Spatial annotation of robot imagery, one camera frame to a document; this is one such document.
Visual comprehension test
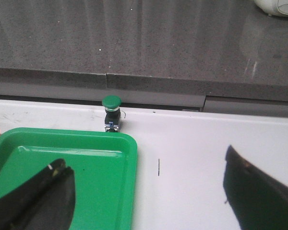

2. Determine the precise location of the grey stone counter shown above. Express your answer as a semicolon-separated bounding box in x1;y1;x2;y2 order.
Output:
0;0;288;117

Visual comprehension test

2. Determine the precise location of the green mushroom push button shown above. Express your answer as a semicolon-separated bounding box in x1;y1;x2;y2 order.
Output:
102;95;121;132

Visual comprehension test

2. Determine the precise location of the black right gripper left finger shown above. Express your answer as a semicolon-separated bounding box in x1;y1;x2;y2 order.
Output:
0;159;75;230

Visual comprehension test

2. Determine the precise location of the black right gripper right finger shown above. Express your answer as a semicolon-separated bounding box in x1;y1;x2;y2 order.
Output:
223;146;288;230

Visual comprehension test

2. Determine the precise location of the green plastic tray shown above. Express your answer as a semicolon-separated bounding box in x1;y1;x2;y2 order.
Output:
0;128;137;230

